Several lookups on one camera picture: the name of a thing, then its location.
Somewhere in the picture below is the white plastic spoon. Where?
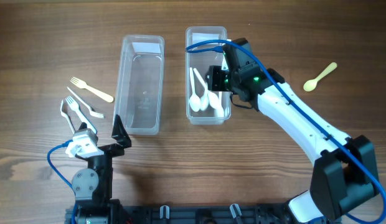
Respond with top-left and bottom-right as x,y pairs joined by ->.
200,82 -> 209,111
189,67 -> 201,112
193,68 -> 224,117

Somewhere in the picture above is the yellow plastic spoon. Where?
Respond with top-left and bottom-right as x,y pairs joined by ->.
303,62 -> 337,92

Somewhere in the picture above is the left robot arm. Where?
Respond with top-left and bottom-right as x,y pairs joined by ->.
65,115 -> 133,224

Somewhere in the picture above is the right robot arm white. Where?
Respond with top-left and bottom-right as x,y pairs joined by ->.
220,61 -> 385,223

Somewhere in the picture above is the clear plastic container left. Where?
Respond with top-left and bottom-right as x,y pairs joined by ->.
114,34 -> 165,135

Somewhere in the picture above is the clear plastic container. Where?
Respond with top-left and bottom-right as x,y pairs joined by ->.
114,34 -> 165,135
186,26 -> 231,125

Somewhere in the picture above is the clear plastic container right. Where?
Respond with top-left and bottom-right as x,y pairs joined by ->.
186,26 -> 231,125

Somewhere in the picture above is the clear plastic fork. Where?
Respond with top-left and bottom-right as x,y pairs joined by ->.
60,100 -> 75,134

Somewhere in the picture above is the white plastic fork middle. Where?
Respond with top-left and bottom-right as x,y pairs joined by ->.
66,96 -> 97,134

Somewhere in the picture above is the white plastic fork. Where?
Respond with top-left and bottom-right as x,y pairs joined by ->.
66,96 -> 97,134
67,87 -> 105,118

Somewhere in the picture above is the beige plastic fork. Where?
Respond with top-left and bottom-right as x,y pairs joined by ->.
70,77 -> 114,103

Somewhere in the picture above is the white plastic fork upper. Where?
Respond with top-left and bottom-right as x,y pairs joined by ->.
67,87 -> 105,118

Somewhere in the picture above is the blue cable left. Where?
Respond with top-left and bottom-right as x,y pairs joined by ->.
46,139 -> 78,224

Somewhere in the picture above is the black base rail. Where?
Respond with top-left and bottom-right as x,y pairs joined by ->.
65,203 -> 298,224

